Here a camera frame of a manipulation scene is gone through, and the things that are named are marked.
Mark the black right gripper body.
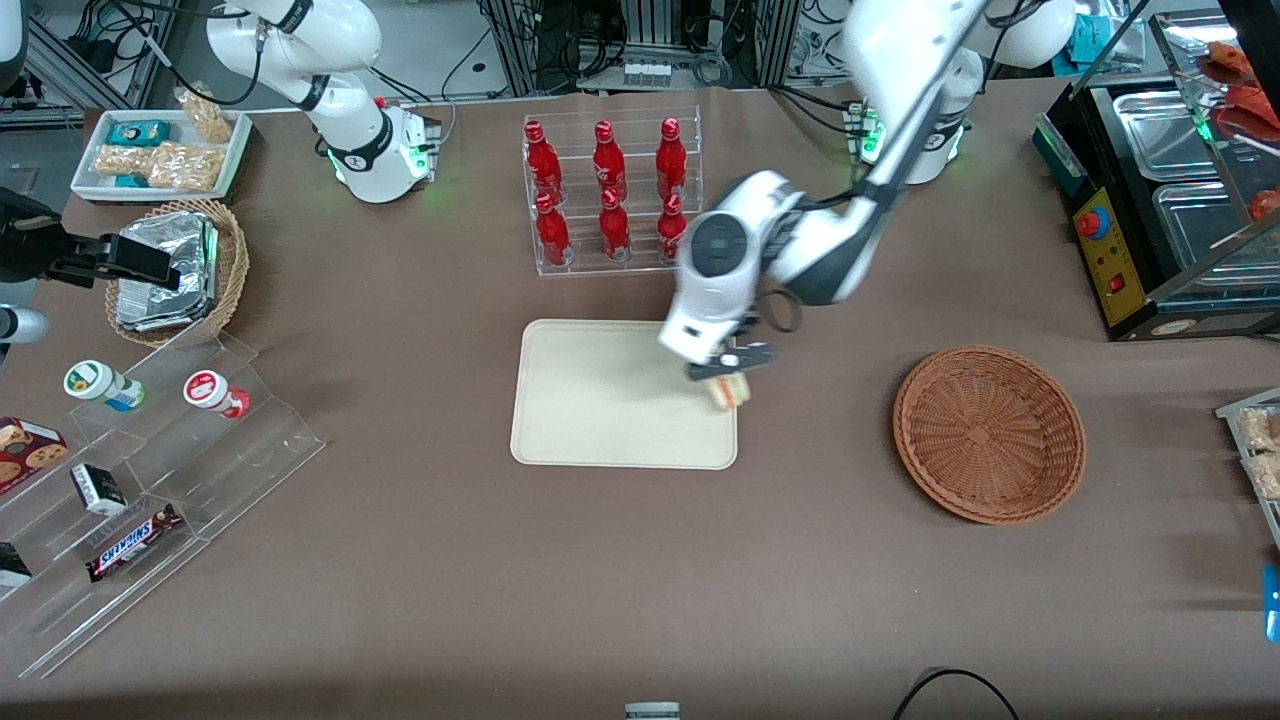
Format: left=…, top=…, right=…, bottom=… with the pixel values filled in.
left=0, top=188, right=64, bottom=287

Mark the white rectangular snack tray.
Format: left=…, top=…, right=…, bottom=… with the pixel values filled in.
left=69, top=108, right=254, bottom=205

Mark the light tan wicker basket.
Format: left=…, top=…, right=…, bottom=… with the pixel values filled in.
left=104, top=197, right=252, bottom=350

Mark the beige rectangular tray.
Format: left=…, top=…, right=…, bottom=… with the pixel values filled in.
left=509, top=318, right=740, bottom=472

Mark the round brown wicker basket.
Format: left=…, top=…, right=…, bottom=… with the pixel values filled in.
left=892, top=345, right=1088, bottom=527

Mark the metal tray with snacks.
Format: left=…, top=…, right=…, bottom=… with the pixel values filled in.
left=1214, top=387, right=1280, bottom=552

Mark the silver foil wrapped packet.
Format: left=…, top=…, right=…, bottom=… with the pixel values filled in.
left=114, top=211, right=220, bottom=334

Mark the wrapped peanut brittle bar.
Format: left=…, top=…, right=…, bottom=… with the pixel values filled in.
left=94, top=144, right=157, bottom=180

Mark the large wrapped peanut brittle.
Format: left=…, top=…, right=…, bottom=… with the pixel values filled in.
left=147, top=141, right=227, bottom=194

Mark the green lid yogurt cup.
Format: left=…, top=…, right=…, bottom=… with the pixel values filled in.
left=62, top=359, right=147, bottom=414

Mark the teal snack box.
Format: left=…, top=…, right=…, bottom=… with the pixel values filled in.
left=106, top=119, right=174, bottom=149

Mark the clear acrylic bottle rack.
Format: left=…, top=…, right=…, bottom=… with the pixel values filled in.
left=521, top=104, right=707, bottom=280

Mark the red lid yogurt cup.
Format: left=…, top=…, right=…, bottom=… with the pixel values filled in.
left=182, top=369, right=253, bottom=421

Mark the red cola bottle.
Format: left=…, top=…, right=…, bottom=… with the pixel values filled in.
left=655, top=193, right=691, bottom=264
left=533, top=193, right=574, bottom=268
left=654, top=117, right=690, bottom=202
left=597, top=188, right=634, bottom=264
left=591, top=120, right=630, bottom=202
left=524, top=120, right=564, bottom=207

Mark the clear bag of puffed snacks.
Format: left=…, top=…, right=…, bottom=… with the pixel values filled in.
left=174, top=84, right=234, bottom=145

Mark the red cookie box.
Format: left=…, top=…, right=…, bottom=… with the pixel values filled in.
left=0, top=415, right=70, bottom=497

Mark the clear acrylic step shelf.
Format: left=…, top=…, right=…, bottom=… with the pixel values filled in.
left=0, top=318, right=329, bottom=682

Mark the small black white box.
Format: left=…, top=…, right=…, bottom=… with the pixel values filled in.
left=69, top=462, right=129, bottom=518

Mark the brown snickers bar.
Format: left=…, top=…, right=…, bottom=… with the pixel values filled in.
left=84, top=502, right=185, bottom=585

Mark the black food warmer machine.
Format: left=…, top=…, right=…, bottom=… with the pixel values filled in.
left=1029, top=0, right=1280, bottom=344

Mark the stainless steel pan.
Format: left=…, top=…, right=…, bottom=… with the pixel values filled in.
left=1111, top=88, right=1217, bottom=183

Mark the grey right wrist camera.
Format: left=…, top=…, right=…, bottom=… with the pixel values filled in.
left=0, top=304, right=50, bottom=347

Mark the black cable loop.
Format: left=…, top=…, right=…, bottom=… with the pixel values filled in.
left=891, top=667, right=1022, bottom=720

